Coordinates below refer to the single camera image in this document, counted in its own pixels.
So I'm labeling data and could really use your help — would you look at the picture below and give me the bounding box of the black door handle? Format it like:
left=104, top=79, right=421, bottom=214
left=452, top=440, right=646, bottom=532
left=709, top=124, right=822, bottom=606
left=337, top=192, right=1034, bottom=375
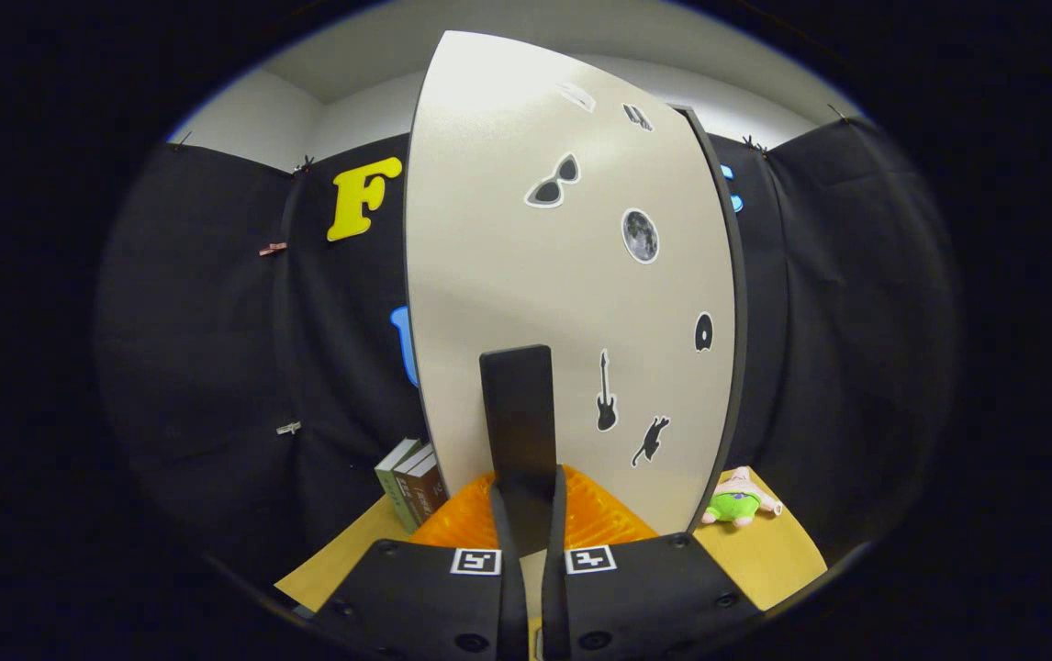
left=478, top=344, right=559, bottom=555

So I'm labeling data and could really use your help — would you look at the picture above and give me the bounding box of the dark grey cabinet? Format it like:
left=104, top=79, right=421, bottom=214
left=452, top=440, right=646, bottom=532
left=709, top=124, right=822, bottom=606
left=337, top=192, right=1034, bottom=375
left=673, top=104, right=752, bottom=535

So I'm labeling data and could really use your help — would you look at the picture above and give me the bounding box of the black backdrop cloth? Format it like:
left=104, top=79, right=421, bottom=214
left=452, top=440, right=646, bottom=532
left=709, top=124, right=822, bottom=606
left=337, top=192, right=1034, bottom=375
left=95, top=119, right=963, bottom=598

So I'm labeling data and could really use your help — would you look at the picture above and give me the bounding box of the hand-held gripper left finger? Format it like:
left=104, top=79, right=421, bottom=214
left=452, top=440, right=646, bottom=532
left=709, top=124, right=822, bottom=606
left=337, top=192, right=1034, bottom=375
left=310, top=468, right=529, bottom=661

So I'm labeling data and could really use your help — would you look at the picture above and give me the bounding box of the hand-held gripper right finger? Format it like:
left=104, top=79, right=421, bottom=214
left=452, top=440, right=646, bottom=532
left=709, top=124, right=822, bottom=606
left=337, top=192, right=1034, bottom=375
left=540, top=466, right=761, bottom=661

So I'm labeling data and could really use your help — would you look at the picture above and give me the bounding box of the green and pink plush toy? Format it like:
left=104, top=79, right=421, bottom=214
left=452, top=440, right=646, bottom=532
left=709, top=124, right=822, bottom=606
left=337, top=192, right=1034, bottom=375
left=700, top=466, right=784, bottom=529

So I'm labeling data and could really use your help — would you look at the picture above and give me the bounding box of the beige cabinet door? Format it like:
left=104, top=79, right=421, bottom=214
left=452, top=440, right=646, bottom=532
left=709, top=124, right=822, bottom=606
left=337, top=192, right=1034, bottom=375
left=402, top=29, right=738, bottom=538

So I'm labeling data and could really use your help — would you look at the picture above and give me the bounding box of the green book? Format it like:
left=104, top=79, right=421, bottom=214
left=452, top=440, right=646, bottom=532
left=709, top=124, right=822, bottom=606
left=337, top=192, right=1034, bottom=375
left=375, top=438, right=423, bottom=535

